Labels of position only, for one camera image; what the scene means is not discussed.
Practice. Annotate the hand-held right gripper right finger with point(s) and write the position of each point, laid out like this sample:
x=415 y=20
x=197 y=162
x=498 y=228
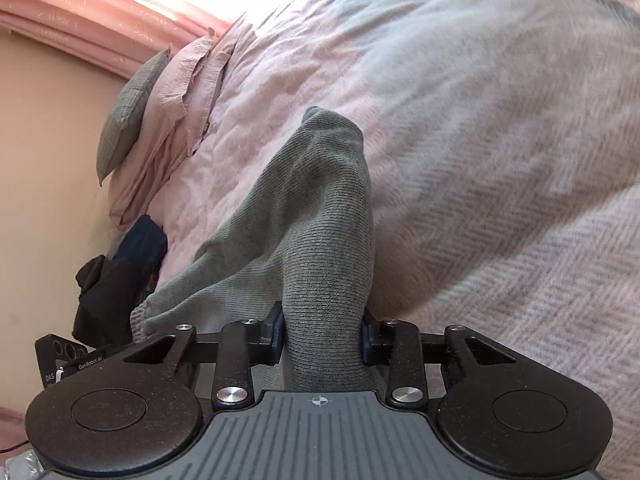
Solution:
x=367 y=342

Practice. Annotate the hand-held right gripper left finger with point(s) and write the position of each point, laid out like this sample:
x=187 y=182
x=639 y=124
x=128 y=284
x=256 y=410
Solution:
x=276 y=336

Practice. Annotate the grey knit sweater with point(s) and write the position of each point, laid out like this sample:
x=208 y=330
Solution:
x=320 y=240

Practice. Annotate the black garment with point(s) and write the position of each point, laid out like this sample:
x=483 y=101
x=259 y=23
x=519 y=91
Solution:
x=107 y=295

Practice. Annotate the navy blue garment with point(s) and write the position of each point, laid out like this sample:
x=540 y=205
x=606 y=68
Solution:
x=145 y=245

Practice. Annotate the pink bedspread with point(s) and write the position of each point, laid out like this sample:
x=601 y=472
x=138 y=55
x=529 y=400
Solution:
x=475 y=160

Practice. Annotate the pink pillow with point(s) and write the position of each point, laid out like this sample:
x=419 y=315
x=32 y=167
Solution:
x=175 y=110

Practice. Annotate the grey checked pillow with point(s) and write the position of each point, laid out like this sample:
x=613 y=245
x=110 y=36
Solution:
x=127 y=115

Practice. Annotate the pink curtain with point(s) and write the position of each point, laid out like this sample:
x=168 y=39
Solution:
x=90 y=15

